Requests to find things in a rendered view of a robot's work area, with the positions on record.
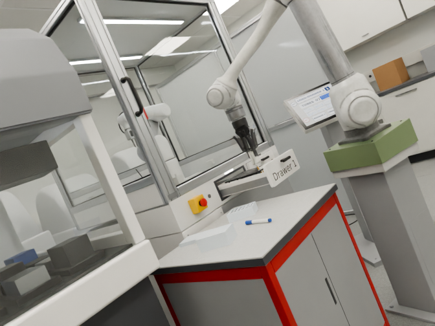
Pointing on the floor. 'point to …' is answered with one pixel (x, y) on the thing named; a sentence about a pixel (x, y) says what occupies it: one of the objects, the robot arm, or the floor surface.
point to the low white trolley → (276, 270)
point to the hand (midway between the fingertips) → (254, 157)
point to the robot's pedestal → (399, 231)
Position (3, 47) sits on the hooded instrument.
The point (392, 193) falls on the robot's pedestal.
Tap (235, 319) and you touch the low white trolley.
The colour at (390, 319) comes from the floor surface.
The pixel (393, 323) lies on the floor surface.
